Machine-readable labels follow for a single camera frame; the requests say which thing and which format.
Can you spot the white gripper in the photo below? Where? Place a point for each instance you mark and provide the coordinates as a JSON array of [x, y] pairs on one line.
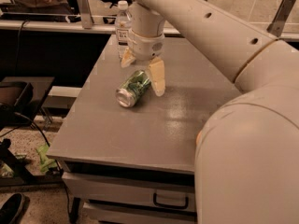
[[146, 47]]

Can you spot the green soda can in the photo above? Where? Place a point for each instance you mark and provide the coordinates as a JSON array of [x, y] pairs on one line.
[[133, 88]]

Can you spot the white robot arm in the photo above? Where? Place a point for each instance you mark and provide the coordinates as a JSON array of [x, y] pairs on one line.
[[246, 167]]

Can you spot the clear plastic water bottle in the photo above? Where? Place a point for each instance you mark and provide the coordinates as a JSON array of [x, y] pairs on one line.
[[123, 23]]

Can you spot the black office chair base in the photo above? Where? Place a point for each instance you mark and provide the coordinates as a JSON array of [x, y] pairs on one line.
[[111, 11]]

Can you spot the orange ball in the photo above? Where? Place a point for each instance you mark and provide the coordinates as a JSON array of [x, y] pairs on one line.
[[198, 137]]

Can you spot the grey upper drawer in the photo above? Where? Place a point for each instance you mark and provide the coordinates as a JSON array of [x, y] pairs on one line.
[[123, 190]]

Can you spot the grey drawer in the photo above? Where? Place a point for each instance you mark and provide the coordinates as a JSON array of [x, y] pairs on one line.
[[123, 190], [124, 215]]

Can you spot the green crumpled wrapper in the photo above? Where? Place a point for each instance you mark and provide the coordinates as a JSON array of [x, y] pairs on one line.
[[45, 163]]

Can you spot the grey lower drawer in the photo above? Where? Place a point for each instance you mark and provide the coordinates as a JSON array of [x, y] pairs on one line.
[[124, 215]]

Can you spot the black shoe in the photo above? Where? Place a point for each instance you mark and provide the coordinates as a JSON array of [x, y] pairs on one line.
[[11, 209]]

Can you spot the left metal bracket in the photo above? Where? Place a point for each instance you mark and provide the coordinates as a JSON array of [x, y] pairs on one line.
[[85, 14]]

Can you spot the right metal bracket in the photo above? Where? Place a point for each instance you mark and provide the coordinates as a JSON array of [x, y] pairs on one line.
[[284, 10]]

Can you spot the black drawer handle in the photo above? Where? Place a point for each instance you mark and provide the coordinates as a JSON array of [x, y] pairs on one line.
[[171, 202]]

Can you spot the grey metal rail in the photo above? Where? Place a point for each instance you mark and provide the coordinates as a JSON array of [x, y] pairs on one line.
[[64, 27]]

